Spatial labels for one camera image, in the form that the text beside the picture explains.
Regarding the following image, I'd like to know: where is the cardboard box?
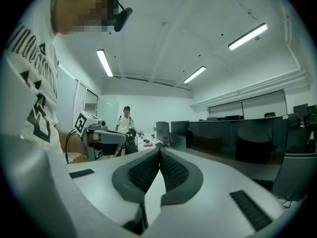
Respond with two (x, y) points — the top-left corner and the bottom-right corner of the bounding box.
(65, 152), (88, 164)

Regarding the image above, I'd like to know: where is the person in white t-shirt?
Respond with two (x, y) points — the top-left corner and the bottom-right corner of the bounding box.
(2, 0), (64, 156)

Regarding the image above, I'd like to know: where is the dark grey monitor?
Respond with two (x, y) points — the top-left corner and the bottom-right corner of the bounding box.
(271, 153), (317, 201)

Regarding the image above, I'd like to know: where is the large curved black monitor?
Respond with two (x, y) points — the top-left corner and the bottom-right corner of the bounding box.
(184, 116), (290, 165)

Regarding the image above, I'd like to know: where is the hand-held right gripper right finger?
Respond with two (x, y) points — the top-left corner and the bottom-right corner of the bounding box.
(143, 147), (286, 238)

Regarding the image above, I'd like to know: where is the long ceiling light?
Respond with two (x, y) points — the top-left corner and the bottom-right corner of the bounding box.
(183, 65), (207, 84)
(227, 22), (268, 51)
(96, 49), (114, 78)

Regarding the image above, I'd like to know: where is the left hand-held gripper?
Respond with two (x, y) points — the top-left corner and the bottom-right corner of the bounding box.
(73, 110), (130, 162)

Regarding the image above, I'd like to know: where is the black head-worn camera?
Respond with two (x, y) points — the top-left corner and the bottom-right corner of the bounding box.
(112, 6), (134, 33)

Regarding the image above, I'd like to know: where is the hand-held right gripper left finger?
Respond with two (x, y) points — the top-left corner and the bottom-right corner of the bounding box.
(65, 147), (162, 236)

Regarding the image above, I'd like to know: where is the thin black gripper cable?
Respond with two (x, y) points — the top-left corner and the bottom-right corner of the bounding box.
(64, 128), (78, 164)

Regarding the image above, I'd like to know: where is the bundle of black cables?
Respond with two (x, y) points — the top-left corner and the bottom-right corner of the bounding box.
(275, 194), (307, 209)

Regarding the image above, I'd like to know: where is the grey roller blind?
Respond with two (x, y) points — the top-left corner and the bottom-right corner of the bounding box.
(208, 100), (244, 120)
(241, 90), (288, 120)

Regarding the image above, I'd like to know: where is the person's head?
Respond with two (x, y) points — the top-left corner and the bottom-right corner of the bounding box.
(50, 0), (120, 35)

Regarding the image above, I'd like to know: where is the person's left hand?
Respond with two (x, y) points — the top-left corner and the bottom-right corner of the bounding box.
(87, 131), (102, 144)

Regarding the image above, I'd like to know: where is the white window blind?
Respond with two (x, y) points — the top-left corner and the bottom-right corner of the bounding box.
(54, 64), (79, 136)
(73, 81), (88, 125)

